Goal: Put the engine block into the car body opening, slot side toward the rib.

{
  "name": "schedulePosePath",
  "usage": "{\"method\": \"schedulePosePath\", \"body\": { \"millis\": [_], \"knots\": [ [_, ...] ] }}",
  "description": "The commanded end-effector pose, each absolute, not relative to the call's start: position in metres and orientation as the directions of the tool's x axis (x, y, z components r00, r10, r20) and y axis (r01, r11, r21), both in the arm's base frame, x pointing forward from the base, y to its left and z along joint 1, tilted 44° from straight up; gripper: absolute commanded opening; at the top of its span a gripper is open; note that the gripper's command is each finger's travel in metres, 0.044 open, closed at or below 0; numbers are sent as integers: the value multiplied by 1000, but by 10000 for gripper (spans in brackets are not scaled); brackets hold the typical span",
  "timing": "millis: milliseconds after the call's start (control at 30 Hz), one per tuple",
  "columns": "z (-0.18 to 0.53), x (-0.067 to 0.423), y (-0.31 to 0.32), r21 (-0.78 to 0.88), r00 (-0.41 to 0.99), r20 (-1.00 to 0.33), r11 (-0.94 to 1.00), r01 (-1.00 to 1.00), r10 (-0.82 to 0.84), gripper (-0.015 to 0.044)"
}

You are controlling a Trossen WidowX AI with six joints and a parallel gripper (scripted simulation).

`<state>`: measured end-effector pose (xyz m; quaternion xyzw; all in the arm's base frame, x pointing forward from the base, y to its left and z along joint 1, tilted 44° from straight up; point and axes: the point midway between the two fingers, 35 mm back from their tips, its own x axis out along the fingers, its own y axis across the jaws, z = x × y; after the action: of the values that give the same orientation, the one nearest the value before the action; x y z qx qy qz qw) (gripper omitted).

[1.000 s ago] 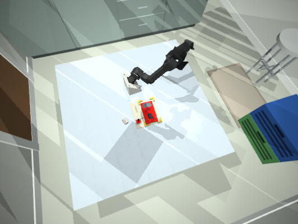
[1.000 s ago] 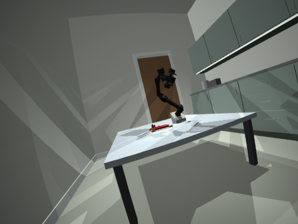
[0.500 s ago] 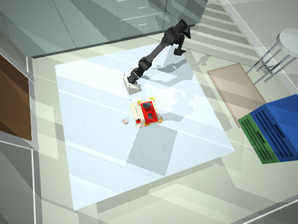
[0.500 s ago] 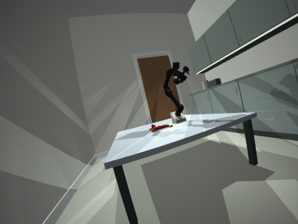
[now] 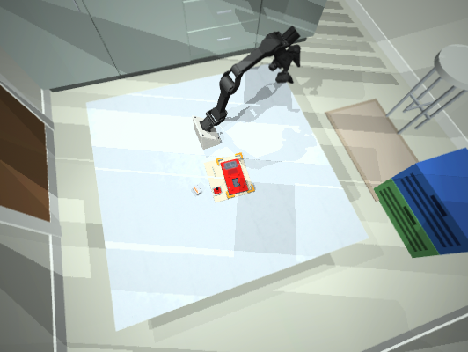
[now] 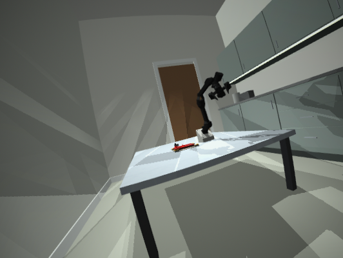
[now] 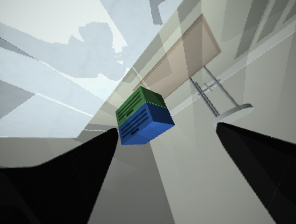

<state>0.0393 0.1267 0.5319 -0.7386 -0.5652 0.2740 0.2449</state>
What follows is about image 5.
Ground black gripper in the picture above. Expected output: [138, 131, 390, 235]
[274, 44, 301, 84]

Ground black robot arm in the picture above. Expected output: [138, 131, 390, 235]
[200, 26, 301, 132]

